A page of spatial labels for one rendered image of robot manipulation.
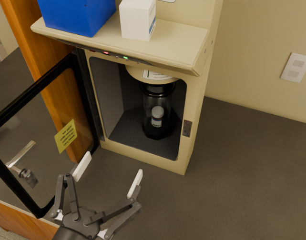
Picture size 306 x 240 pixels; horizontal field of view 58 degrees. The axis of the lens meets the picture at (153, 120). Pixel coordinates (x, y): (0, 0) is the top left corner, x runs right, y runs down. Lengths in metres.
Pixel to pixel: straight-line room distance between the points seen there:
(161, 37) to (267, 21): 0.56
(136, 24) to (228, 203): 0.66
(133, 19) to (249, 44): 0.65
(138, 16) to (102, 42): 0.08
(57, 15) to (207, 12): 0.26
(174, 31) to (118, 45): 0.11
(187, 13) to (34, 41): 0.34
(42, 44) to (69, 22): 0.19
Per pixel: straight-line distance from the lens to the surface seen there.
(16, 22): 0.66
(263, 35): 1.05
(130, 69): 0.73
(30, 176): 0.74
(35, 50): 0.70
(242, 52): 1.09
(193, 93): 0.66
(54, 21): 0.56
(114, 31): 0.54
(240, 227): 0.94
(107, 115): 0.92
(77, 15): 0.52
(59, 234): 0.60
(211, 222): 0.93
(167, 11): 0.56
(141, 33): 0.50
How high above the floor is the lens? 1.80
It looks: 51 degrees down
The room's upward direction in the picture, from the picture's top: straight up
